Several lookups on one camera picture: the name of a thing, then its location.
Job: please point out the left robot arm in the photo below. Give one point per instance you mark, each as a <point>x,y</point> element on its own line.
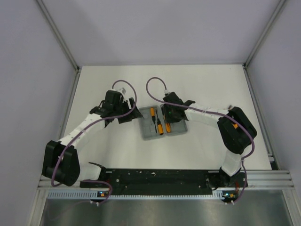
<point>61,161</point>

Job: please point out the orange utility knife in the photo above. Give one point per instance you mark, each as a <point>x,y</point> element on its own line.
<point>168,127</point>

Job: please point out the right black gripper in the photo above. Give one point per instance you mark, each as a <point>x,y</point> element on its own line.
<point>167,118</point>

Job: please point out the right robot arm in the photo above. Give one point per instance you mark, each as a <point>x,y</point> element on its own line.
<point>236,130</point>

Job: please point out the white slotted cable duct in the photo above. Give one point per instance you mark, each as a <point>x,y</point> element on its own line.
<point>98,195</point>

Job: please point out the grey plastic tool case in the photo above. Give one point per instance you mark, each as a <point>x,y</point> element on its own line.
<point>147,127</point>

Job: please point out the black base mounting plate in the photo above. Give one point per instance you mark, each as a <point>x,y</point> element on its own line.
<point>163,189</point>

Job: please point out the orange black screwdriver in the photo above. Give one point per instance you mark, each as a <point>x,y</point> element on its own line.
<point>152,112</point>
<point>159,125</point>

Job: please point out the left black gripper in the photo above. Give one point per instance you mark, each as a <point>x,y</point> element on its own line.
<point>135,114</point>

